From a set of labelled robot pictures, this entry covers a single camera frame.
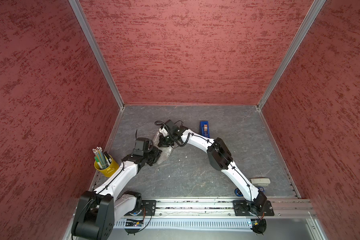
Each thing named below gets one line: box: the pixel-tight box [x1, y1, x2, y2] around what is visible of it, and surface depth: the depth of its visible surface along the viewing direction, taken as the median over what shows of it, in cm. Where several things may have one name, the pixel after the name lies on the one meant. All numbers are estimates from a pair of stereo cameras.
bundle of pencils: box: [92, 146, 112, 169], surface depth 80 cm
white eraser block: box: [250, 178, 271, 186], surface depth 82 cm
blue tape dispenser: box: [199, 120, 210, 138], surface depth 102 cm
